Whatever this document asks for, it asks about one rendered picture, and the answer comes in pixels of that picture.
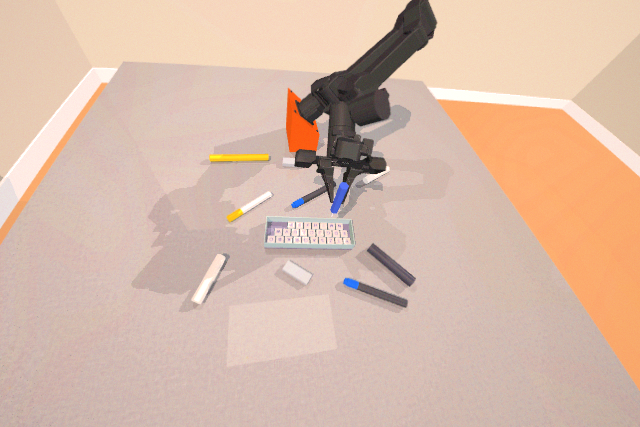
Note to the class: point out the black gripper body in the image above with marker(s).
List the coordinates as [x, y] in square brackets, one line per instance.
[371, 165]

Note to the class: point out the dark grey cylinder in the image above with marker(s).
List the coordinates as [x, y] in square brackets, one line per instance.
[392, 265]

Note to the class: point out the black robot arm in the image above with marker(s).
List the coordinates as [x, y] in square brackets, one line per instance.
[352, 96]

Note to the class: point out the black marker with blue cap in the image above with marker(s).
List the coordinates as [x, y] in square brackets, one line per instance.
[375, 292]
[308, 197]

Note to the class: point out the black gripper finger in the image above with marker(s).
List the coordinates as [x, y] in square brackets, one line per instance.
[348, 177]
[327, 175]

